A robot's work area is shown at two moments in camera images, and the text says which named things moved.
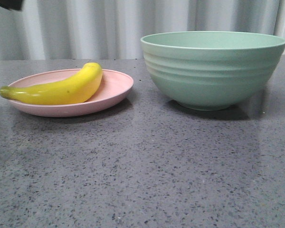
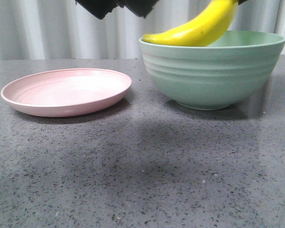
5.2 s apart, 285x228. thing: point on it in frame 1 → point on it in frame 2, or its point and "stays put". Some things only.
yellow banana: x=74 y=89 → x=204 y=29
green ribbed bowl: x=211 y=71 stays put
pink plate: x=114 y=86 stays put
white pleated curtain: x=64 y=30 stays put
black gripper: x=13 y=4 → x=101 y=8
